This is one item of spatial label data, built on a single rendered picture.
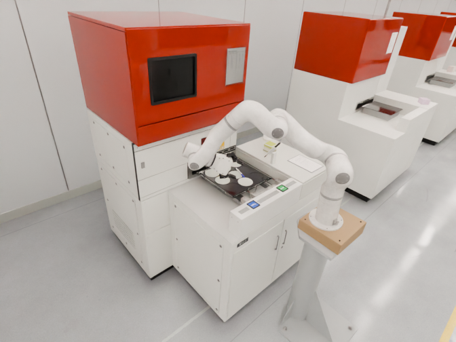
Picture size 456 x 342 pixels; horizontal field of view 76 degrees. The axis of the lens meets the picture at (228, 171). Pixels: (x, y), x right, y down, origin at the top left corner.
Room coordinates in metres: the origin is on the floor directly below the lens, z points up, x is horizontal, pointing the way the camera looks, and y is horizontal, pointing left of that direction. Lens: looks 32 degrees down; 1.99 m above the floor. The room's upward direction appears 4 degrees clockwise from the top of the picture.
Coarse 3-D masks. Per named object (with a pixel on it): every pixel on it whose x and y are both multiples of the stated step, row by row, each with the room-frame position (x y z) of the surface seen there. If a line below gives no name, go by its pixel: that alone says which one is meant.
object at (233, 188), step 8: (208, 168) 1.77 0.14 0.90; (232, 168) 1.79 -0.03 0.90; (240, 168) 1.80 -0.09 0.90; (248, 168) 1.81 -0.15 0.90; (208, 176) 1.66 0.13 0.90; (216, 176) 1.67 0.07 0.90; (248, 176) 1.70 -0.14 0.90; (256, 176) 1.71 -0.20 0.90; (264, 176) 1.71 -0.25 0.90; (216, 184) 1.58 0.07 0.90; (224, 184) 1.59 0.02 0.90; (232, 184) 1.60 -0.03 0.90; (232, 192) 1.50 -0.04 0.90; (240, 192) 1.51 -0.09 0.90
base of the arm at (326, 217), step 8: (320, 200) 1.29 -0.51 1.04; (328, 200) 1.26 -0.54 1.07; (320, 208) 1.28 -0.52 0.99; (328, 208) 1.25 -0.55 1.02; (336, 208) 1.25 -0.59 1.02; (312, 216) 1.32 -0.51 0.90; (320, 216) 1.27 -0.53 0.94; (328, 216) 1.25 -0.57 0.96; (336, 216) 1.26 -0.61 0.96; (312, 224) 1.27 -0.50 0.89; (320, 224) 1.26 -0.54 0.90; (328, 224) 1.25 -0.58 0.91; (336, 224) 1.24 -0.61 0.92
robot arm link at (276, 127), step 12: (240, 108) 1.32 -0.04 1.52; (252, 108) 1.31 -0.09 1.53; (264, 108) 1.31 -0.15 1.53; (228, 120) 1.32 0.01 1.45; (240, 120) 1.31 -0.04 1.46; (252, 120) 1.30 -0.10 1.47; (264, 120) 1.26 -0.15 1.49; (276, 120) 1.24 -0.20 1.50; (264, 132) 1.25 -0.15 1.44; (276, 132) 1.22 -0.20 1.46
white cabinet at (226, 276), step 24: (168, 192) 1.58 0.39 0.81; (312, 192) 1.69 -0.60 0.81; (192, 216) 1.39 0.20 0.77; (288, 216) 1.51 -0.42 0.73; (192, 240) 1.39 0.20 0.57; (216, 240) 1.22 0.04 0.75; (240, 240) 1.19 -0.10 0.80; (264, 240) 1.34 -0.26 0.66; (288, 240) 1.55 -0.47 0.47; (192, 264) 1.39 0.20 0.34; (216, 264) 1.22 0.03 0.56; (240, 264) 1.20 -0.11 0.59; (264, 264) 1.38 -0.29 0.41; (288, 264) 1.61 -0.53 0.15; (216, 288) 1.21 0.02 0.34; (240, 288) 1.22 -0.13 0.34; (264, 288) 1.42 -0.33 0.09; (216, 312) 1.20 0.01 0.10
